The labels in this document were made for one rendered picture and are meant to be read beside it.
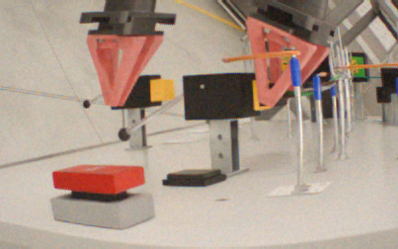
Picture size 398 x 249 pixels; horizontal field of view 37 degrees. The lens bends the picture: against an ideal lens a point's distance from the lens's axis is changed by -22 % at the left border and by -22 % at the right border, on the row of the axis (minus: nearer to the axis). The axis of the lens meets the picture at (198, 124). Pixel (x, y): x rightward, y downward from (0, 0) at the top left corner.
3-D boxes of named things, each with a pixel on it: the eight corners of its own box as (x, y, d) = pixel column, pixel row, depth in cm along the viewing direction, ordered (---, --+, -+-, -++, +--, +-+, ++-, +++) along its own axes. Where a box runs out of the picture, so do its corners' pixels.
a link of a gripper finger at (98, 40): (164, 108, 74) (175, 18, 73) (125, 112, 68) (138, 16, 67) (112, 99, 77) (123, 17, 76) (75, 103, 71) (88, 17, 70)
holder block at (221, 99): (206, 117, 71) (203, 74, 70) (261, 116, 68) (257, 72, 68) (184, 121, 67) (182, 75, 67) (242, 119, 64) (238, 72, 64)
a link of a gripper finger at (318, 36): (313, 116, 68) (335, 32, 65) (291, 121, 61) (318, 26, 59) (255, 87, 70) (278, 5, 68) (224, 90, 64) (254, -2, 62)
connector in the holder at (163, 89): (161, 100, 102) (160, 79, 102) (175, 99, 102) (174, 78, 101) (150, 101, 98) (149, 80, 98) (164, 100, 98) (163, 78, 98)
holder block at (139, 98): (91, 147, 107) (89, 82, 106) (165, 146, 103) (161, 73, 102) (79, 149, 102) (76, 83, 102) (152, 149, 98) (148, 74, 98)
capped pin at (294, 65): (289, 192, 52) (282, 46, 51) (308, 190, 52) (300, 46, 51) (290, 195, 51) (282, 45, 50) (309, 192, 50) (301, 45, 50)
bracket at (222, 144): (225, 170, 70) (222, 117, 70) (248, 170, 69) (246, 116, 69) (202, 177, 66) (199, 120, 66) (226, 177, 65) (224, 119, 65)
